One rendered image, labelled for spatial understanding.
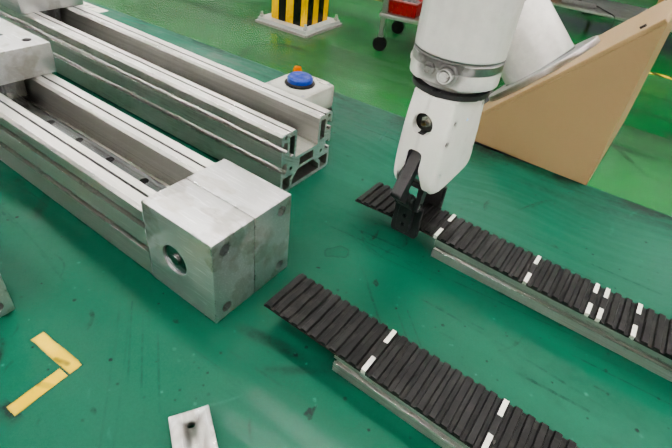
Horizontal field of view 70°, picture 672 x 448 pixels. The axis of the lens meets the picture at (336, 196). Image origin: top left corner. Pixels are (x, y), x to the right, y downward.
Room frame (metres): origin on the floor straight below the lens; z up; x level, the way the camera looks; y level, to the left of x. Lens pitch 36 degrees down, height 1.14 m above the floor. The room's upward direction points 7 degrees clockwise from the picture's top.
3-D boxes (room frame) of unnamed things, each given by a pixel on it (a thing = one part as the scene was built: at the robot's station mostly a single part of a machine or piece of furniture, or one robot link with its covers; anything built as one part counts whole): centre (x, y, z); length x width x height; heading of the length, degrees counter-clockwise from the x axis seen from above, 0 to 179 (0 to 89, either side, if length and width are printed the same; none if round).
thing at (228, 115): (0.74, 0.38, 0.82); 0.80 x 0.10 x 0.09; 58
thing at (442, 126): (0.44, -0.10, 0.93); 0.10 x 0.07 x 0.11; 148
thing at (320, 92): (0.70, 0.08, 0.81); 0.10 x 0.08 x 0.06; 148
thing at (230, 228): (0.35, 0.10, 0.83); 0.12 x 0.09 x 0.10; 148
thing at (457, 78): (0.44, -0.09, 0.99); 0.09 x 0.08 x 0.03; 148
